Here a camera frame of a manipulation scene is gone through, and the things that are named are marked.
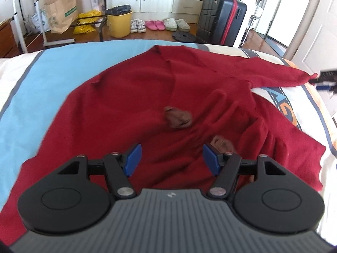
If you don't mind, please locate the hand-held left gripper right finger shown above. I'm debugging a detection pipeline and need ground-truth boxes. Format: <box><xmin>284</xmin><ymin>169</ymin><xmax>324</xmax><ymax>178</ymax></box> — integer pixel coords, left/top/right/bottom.
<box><xmin>203</xmin><ymin>143</ymin><xmax>286</xmax><ymax>200</ymax></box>

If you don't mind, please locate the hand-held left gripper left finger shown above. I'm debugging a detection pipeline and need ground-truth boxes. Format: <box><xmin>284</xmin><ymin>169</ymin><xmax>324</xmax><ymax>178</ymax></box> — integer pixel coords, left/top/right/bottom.
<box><xmin>57</xmin><ymin>143</ymin><xmax>143</xmax><ymax>200</ymax></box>

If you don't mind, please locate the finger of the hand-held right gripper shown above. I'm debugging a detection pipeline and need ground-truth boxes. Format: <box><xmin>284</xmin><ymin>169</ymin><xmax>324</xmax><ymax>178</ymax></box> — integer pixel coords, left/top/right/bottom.
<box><xmin>310</xmin><ymin>70</ymin><xmax>337</xmax><ymax>94</ymax></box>

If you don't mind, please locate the red knit sweater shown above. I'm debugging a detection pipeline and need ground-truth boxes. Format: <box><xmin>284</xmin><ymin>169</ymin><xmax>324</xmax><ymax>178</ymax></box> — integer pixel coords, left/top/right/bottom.
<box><xmin>5</xmin><ymin>45</ymin><xmax>327</xmax><ymax>215</ymax></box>

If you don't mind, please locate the white door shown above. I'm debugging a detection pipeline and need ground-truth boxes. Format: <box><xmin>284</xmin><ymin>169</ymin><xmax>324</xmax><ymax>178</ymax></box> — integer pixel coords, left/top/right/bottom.
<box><xmin>282</xmin><ymin>0</ymin><xmax>337</xmax><ymax>72</ymax></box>

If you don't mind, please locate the blue white orange bed sheet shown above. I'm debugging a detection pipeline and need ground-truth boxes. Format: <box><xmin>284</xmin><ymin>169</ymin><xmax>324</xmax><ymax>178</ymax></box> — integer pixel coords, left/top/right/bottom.
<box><xmin>0</xmin><ymin>39</ymin><xmax>337</xmax><ymax>243</ymax></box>

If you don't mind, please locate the black suitcase with red stripe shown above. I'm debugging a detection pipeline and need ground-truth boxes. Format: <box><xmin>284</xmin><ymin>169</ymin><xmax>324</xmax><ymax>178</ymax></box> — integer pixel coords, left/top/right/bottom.
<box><xmin>196</xmin><ymin>0</ymin><xmax>247</xmax><ymax>47</ymax></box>

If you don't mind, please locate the black weight plate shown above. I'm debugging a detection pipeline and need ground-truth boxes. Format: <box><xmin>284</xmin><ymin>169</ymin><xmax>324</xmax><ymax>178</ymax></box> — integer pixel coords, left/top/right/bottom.
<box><xmin>171</xmin><ymin>31</ymin><xmax>197</xmax><ymax>43</ymax></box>

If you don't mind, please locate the yellow bucket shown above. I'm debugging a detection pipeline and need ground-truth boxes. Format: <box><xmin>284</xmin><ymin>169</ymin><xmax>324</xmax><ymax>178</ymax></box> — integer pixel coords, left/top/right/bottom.
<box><xmin>107</xmin><ymin>11</ymin><xmax>133</xmax><ymax>39</ymax></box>

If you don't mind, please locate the black metal stand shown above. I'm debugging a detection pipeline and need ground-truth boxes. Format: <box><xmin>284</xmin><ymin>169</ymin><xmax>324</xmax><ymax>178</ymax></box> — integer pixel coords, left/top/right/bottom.
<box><xmin>72</xmin><ymin>14</ymin><xmax>108</xmax><ymax>42</ymax></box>

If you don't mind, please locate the grey slipper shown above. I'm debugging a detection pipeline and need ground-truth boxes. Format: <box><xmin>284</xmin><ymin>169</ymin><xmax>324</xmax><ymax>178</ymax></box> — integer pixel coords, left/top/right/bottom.
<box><xmin>163</xmin><ymin>18</ymin><xmax>178</xmax><ymax>31</ymax></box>
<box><xmin>175</xmin><ymin>18</ymin><xmax>190</xmax><ymax>32</ymax></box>

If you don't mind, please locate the yellow plastic bag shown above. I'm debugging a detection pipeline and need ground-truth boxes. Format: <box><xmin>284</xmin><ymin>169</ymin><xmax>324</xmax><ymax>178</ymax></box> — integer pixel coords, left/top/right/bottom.
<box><xmin>72</xmin><ymin>9</ymin><xmax>103</xmax><ymax>34</ymax></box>

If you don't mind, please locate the black trash bag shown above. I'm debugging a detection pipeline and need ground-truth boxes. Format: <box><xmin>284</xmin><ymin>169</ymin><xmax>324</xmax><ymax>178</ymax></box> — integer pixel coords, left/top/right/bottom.
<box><xmin>106</xmin><ymin>4</ymin><xmax>132</xmax><ymax>16</ymax></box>

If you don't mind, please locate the white plastic bag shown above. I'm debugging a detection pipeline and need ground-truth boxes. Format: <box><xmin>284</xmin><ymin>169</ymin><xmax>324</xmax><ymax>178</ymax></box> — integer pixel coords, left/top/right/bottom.
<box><xmin>90</xmin><ymin>0</ymin><xmax>106</xmax><ymax>22</ymax></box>

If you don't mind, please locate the brown paper bag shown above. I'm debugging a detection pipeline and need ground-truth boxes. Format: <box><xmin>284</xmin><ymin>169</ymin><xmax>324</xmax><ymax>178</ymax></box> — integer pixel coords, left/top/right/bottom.
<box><xmin>41</xmin><ymin>0</ymin><xmax>79</xmax><ymax>34</ymax></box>

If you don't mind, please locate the white metal rack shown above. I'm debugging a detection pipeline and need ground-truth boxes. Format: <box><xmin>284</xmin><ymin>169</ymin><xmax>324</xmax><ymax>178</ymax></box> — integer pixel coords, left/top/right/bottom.
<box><xmin>12</xmin><ymin>0</ymin><xmax>76</xmax><ymax>54</ymax></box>

